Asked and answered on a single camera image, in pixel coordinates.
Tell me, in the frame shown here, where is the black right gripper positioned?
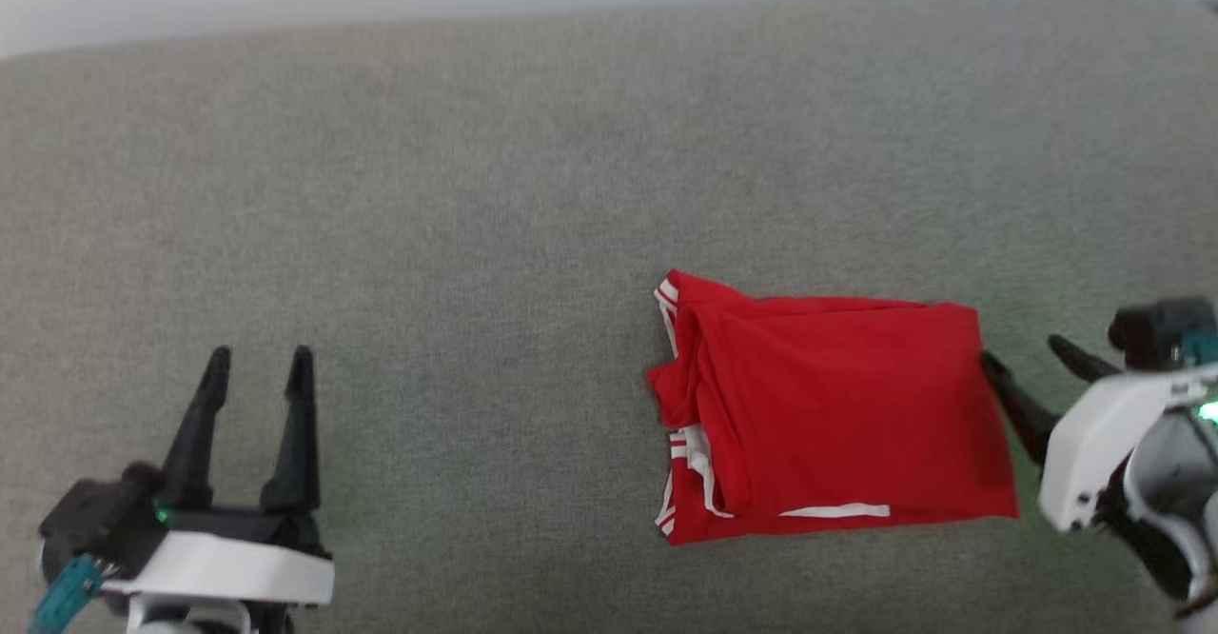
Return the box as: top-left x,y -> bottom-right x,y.
980,298 -> 1218,468

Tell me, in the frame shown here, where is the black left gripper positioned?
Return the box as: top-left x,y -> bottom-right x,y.
40,347 -> 332,578

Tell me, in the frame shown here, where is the red and white jersey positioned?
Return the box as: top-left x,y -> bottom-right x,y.
647,270 -> 1021,547

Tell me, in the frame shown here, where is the grey fabric sofa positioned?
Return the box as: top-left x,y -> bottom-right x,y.
0,0 -> 1218,634

